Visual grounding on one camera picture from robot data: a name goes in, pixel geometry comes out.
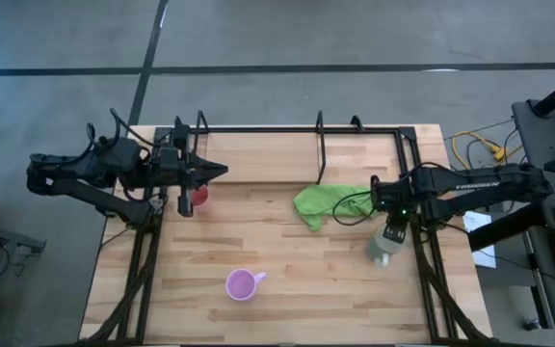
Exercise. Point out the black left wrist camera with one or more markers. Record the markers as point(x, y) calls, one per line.
point(167, 159)

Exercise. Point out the white paper sheet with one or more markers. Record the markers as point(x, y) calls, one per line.
point(481, 241)

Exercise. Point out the grey side desk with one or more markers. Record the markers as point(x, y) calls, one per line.
point(3, 233)

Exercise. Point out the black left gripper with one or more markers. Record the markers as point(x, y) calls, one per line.
point(187, 166)

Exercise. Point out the green microfibre cloth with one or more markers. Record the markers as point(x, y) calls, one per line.
point(321, 200)

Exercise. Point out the pink mug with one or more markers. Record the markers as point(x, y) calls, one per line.
point(240, 284)

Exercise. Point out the grey equipment cart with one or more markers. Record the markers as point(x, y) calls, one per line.
point(528, 130)

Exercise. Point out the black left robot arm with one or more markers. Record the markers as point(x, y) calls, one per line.
point(89, 193)

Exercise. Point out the black metal table frame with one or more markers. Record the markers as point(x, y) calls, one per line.
point(427, 270)

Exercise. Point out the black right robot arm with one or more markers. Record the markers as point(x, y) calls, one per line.
point(475, 185)

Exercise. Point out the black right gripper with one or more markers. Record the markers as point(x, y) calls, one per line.
point(395, 200)

